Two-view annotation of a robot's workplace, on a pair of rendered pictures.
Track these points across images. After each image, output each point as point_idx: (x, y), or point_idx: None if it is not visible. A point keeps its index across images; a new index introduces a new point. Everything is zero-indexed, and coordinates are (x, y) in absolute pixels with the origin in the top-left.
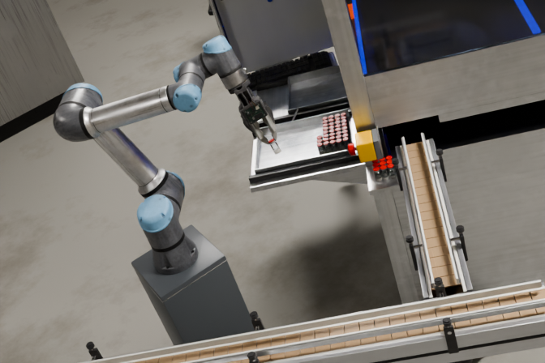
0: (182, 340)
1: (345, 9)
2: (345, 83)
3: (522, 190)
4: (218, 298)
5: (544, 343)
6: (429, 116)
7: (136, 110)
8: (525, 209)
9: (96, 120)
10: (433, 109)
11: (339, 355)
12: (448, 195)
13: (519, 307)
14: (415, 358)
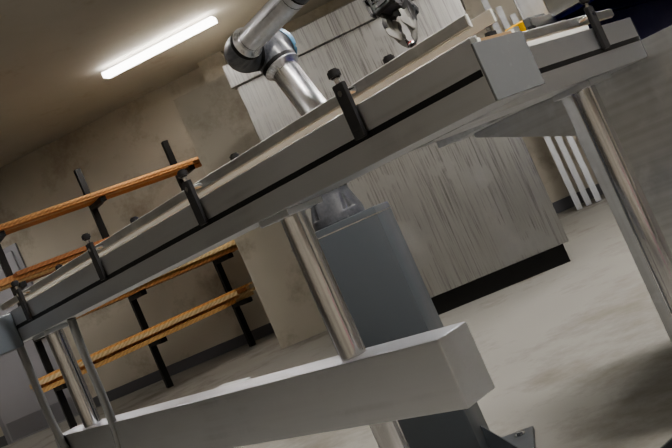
0: (321, 316)
1: None
2: None
3: None
4: (368, 267)
5: (474, 101)
6: None
7: (265, 10)
8: None
9: (241, 32)
10: None
11: (255, 165)
12: (560, 37)
13: (430, 39)
14: (328, 161)
